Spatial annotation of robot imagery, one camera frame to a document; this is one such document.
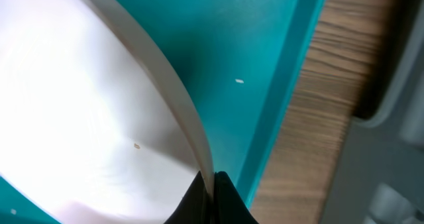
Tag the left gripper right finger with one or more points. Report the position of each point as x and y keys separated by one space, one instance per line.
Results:
x=229 y=207

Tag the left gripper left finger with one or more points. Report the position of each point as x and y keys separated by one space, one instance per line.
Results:
x=190 y=204

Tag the grey dishwasher rack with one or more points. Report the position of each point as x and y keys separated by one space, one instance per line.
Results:
x=379 y=176

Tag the teal plastic serving tray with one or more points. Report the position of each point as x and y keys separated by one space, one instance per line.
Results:
x=239 y=61

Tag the large pink plate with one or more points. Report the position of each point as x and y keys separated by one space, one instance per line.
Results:
x=96 y=125

